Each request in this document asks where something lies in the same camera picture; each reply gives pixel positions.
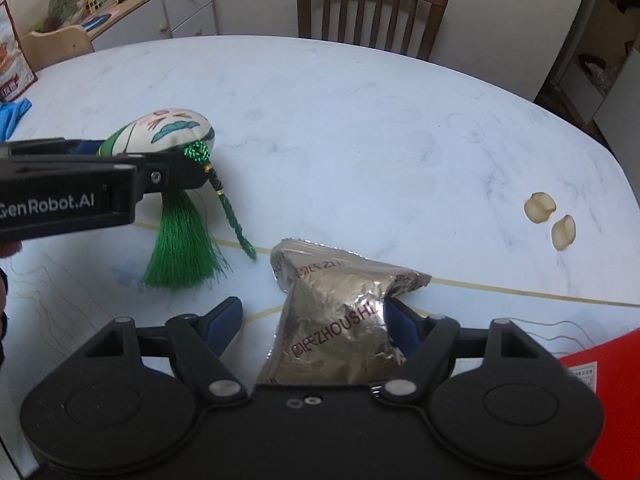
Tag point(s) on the two small beige pieces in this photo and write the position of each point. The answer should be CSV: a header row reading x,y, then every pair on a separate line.
x,y
540,207

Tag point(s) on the red cardboard box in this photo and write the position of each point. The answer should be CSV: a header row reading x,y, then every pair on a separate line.
x,y
615,410

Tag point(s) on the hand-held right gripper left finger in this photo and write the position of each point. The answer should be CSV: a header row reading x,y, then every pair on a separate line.
x,y
225,317

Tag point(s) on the gold foil packet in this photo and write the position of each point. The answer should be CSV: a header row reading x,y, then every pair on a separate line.
x,y
325,320

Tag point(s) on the beige shell piece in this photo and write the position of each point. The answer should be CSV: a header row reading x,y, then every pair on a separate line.
x,y
565,232

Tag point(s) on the grey drawer cabinet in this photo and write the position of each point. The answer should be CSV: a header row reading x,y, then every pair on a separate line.
x,y
185,5

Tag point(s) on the white open shelf cabinet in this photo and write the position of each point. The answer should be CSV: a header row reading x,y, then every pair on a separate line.
x,y
595,80

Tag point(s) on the blue cloth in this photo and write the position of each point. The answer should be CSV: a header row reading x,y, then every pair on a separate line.
x,y
12,115

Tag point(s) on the printed snack bag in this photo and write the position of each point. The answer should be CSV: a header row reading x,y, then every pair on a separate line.
x,y
12,55

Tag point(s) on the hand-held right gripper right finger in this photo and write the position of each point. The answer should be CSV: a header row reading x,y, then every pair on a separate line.
x,y
400,320

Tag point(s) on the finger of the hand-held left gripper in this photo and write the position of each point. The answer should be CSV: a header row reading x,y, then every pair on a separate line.
x,y
87,148
175,172

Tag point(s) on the potted green plant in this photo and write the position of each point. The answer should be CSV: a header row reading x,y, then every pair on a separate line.
x,y
62,5

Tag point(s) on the embroidered sachet with green tassel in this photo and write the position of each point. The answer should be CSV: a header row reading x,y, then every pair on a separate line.
x,y
165,125

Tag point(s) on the small wooden child chair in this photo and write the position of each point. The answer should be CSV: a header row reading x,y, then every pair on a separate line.
x,y
55,42

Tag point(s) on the person's left hand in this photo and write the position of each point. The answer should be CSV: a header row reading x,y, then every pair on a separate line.
x,y
10,249

